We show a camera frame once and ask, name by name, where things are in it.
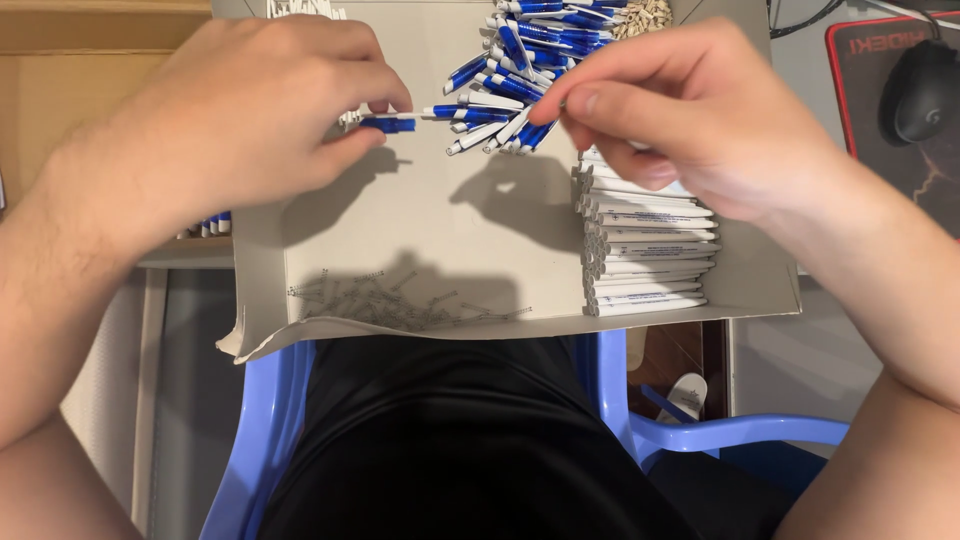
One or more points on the pile of blue white pens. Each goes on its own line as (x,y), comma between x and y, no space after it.
(517,75)

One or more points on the grey cardboard tray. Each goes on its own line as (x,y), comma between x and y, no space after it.
(465,240)

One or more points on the person's left hand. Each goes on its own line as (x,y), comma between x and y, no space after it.
(225,127)

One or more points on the row of finished pens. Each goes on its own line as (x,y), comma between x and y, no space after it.
(210,225)

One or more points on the black red-edged mouse pad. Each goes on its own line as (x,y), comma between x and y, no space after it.
(930,180)

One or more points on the stack of white pen barrels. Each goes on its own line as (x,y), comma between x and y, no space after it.
(649,255)

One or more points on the brown cardboard box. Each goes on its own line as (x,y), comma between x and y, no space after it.
(67,82)

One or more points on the grey table leg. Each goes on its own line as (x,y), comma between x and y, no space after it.
(148,397)

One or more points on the black shorts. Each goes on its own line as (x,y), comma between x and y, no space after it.
(465,450)

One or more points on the blue plastic chair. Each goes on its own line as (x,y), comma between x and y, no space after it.
(270,435)

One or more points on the black computer mouse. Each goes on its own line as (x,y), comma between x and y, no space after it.
(922,94)

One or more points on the blue pen grip with refill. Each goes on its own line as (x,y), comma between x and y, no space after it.
(390,125)

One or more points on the white slipper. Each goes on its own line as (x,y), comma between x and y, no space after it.
(686,397)

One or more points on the pile of small metal springs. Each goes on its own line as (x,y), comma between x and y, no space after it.
(390,304)

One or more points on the person's right hand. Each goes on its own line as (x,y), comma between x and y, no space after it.
(712,127)

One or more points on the pile of beige pen parts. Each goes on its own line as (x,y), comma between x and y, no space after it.
(641,16)

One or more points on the pile of white pen parts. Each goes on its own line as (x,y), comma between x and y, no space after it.
(304,7)

